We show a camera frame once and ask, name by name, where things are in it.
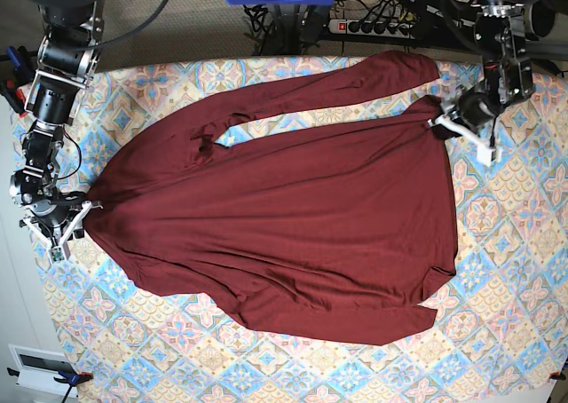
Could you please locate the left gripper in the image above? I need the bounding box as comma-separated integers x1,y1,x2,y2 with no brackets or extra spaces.
428,87,501,147

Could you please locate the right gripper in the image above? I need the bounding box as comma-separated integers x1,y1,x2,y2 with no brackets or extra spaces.
19,194,102,250

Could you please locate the maroon t-shirt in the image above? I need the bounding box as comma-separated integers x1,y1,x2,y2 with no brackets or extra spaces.
84,51,458,345

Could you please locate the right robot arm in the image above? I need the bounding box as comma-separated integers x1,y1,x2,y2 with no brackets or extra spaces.
10,0,107,260

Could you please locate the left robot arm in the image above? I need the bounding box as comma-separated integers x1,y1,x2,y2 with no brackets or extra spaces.
430,0,540,140

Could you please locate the patterned tablecloth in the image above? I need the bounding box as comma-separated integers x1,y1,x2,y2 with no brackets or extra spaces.
33,75,567,402

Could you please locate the white power strip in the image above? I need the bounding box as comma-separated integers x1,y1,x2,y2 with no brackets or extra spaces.
327,19,414,39

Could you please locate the white floor vent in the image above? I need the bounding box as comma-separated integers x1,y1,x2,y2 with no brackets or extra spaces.
8,344,75,397

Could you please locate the blue clamp lower left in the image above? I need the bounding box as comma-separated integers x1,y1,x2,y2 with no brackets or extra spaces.
6,367,93,402

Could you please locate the blue clamp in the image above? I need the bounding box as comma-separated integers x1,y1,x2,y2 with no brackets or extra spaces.
1,45,35,117
6,367,93,402

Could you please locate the blue clamp upper left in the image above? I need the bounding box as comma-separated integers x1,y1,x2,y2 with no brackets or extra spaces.
1,45,35,117

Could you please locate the orange clamp right edge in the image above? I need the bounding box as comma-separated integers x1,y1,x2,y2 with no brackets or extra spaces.
548,372,567,381

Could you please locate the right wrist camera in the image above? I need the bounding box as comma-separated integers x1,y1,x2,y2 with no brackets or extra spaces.
49,244,70,263

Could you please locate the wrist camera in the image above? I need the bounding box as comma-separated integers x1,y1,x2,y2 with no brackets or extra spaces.
49,244,70,263
476,145,502,167

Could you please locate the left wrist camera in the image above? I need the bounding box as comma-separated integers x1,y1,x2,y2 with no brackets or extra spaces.
476,145,502,167

